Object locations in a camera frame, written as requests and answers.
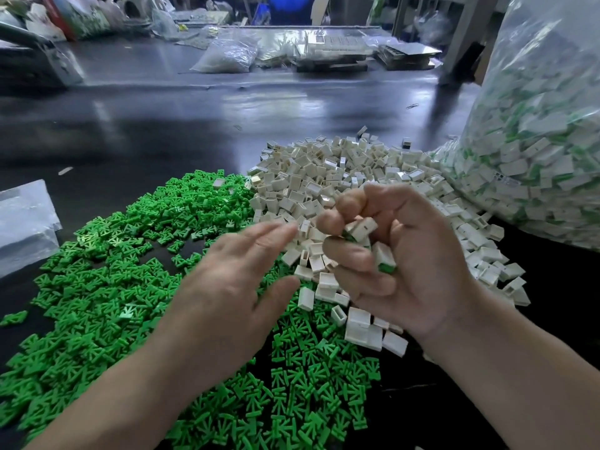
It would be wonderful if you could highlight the person's left hand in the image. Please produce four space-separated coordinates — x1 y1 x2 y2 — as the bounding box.
145 221 303 390

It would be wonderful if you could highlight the person's right hand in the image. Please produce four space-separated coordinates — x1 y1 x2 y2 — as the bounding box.
315 183 481 341

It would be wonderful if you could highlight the green and white assembled part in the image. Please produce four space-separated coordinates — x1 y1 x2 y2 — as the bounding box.
343 217 380 244
372 241 398 276

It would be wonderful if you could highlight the pile of green plastic clips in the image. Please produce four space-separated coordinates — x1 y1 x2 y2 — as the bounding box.
0 170 383 450

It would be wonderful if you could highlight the pile of white plastic caps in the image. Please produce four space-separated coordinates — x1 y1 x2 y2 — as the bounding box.
248 134 532 358

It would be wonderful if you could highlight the clear plastic bag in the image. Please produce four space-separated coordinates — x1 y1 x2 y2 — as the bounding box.
436 0 600 251

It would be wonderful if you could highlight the person's left forearm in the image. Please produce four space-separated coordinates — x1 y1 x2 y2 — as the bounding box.
26 342 203 450

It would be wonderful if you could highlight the small clear bag of parts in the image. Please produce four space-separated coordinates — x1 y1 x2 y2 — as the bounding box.
191 37 260 74

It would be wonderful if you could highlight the dark flat tray stack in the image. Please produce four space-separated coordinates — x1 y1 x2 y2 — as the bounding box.
377 40 443 71

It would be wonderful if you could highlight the stack of clear flat bags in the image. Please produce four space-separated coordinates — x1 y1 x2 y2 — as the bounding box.
0 179 63 279

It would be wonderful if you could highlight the blue crate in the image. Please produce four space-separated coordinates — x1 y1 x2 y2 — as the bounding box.
262 0 315 26

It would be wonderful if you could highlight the grey heat sealer machine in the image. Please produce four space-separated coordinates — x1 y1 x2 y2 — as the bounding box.
0 21 86 90

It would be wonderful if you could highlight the grey metal slanted post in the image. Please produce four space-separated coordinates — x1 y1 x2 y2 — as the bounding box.
441 0 503 81

